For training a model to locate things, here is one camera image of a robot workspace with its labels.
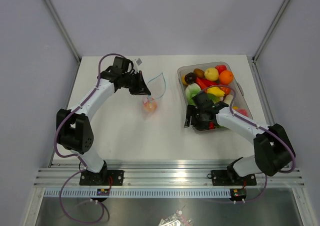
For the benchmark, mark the red toy chili pepper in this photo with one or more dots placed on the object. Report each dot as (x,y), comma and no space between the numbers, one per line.
(208,83)

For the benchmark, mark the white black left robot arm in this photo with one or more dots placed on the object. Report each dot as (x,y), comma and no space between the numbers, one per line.
(74,136)

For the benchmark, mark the orange toy carrot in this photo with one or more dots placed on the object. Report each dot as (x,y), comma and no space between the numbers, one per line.
(200,83)

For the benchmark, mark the pale yellow toy apple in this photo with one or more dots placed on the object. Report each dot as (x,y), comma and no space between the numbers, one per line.
(211,74)

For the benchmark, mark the red toy bell pepper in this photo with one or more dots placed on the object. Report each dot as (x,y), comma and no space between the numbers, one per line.
(211,125)

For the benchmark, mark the right aluminium frame post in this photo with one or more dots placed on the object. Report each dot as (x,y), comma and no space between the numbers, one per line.
(272,27)

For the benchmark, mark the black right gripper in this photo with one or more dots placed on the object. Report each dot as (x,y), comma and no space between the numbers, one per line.
(191,110)

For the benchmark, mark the green white toy cabbage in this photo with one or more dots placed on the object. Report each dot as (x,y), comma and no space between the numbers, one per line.
(191,91)

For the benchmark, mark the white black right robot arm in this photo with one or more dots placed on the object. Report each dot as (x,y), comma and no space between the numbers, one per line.
(272,147)

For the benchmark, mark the clear zip top bag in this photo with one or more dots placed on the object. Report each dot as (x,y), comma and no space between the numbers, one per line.
(157,87)

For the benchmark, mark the bag of small parts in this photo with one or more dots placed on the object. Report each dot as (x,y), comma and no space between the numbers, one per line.
(177,219)

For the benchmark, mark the red toy tomato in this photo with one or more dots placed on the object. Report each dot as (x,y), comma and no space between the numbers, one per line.
(225,89)

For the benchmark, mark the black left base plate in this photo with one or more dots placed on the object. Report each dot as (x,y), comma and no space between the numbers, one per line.
(112,177)

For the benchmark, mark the white toy radish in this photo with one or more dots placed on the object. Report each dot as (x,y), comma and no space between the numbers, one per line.
(229,99)

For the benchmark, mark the orange pink toy peach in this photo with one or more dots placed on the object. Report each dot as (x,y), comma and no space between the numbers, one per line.
(149,105)

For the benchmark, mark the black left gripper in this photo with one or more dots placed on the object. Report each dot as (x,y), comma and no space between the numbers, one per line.
(141,89)

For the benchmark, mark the left aluminium frame post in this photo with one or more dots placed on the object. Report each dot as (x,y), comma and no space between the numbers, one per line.
(62,30)

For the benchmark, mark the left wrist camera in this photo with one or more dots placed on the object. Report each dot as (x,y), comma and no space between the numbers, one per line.
(136,64)

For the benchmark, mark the white slotted cable duct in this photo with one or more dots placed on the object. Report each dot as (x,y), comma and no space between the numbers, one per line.
(137,193)

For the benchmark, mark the clear plastic food bin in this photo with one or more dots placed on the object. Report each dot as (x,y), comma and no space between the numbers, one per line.
(236,91)

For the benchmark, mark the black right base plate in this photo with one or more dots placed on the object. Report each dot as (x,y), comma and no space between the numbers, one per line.
(224,178)

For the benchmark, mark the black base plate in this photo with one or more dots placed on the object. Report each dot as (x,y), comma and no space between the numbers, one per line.
(112,177)
(224,178)

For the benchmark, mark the small yellow toy fruit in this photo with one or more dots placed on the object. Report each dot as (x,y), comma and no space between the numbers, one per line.
(184,81)

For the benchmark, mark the orange toy tangerine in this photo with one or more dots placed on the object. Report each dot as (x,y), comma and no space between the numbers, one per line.
(226,77)

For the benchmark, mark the brown toy kiwi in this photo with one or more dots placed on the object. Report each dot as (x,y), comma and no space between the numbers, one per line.
(199,73)

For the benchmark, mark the yellow toy pear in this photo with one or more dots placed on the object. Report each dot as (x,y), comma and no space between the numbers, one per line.
(216,91)

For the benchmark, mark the aluminium mounting rail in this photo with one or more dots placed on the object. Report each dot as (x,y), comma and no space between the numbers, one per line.
(174,175)

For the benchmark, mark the aluminium frame post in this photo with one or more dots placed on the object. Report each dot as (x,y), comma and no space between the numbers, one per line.
(272,27)
(62,30)

